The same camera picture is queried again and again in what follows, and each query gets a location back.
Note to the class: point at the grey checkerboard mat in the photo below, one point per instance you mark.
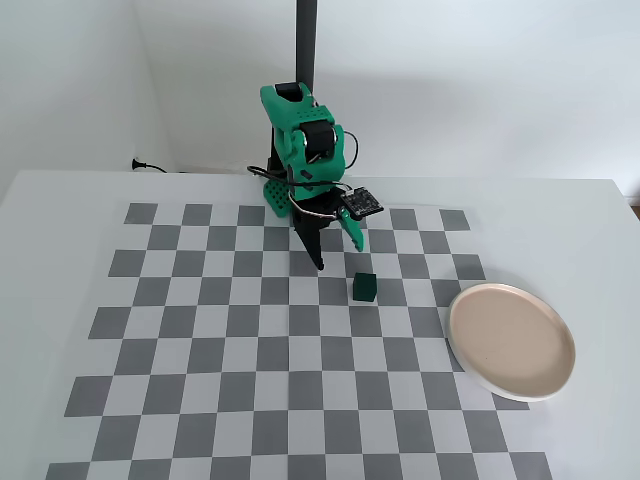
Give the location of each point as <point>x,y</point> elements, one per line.
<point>250,375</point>

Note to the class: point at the beige round plate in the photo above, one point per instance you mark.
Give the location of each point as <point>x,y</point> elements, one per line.
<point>510,340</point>

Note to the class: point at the dark green cube dice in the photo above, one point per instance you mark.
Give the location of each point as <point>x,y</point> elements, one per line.
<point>364,289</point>

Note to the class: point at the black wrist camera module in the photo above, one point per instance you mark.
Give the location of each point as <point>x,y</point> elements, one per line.
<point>362,201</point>

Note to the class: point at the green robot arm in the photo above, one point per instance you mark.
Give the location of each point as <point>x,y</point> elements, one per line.
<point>300,145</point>

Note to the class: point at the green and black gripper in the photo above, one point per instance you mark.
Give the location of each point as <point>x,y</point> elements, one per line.
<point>311,227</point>

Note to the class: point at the black vertical pole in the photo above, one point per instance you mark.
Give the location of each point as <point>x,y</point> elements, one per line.
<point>306,40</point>

